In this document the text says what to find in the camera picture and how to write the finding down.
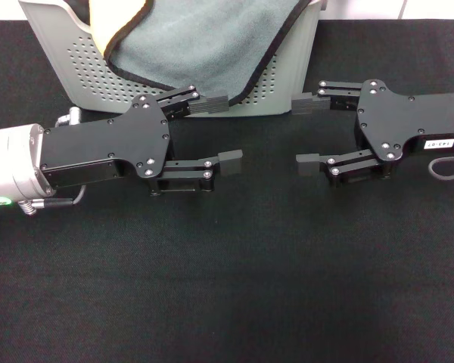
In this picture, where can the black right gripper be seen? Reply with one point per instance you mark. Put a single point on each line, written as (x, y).
(386, 121)

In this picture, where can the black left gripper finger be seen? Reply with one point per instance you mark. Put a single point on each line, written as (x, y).
(231, 162)

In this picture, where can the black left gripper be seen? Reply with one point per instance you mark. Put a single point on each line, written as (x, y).
(109, 147)

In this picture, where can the grey towel with black trim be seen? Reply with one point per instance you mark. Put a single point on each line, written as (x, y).
(196, 49)

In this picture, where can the black tablecloth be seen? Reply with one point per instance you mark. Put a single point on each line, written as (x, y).
(227, 264)

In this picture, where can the grey perforated storage box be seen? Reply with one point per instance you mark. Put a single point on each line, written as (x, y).
(87, 75)

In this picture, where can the silver left wrist connector knob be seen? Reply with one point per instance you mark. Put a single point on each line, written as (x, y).
(73, 115)

